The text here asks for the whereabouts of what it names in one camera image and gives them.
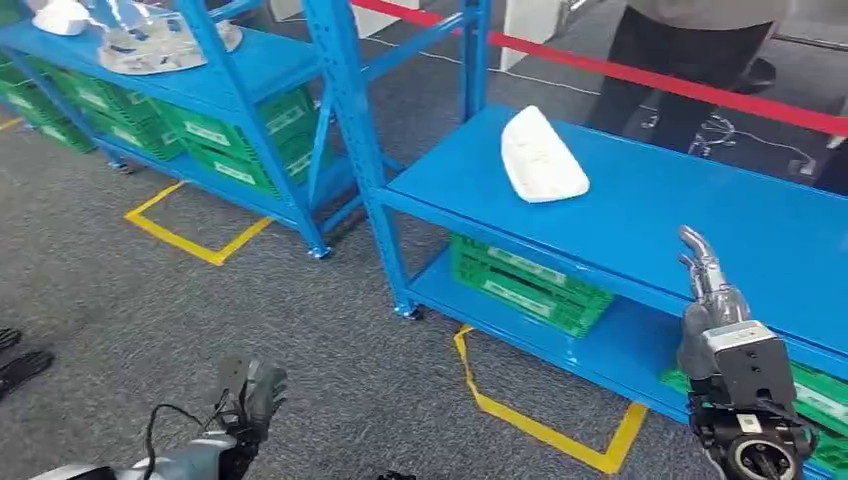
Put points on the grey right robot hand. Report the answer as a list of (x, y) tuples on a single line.
[(719, 308)]

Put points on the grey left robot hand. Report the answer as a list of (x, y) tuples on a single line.
[(265, 397)]

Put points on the blue steel shelf rack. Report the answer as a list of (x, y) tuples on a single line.
[(278, 60), (662, 199)]

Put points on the black robot foot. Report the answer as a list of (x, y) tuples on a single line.
[(396, 476)]

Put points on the red barrier tape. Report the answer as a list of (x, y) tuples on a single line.
[(662, 83)]

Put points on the person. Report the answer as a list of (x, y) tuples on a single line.
[(696, 40)]

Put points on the silver wheel hubcap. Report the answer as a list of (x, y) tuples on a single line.
[(152, 65)]

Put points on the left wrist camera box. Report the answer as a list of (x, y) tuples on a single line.
[(232, 381)]

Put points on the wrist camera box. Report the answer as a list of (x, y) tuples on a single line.
[(232, 381), (748, 364)]

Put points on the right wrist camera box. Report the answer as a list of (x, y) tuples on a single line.
[(748, 364)]

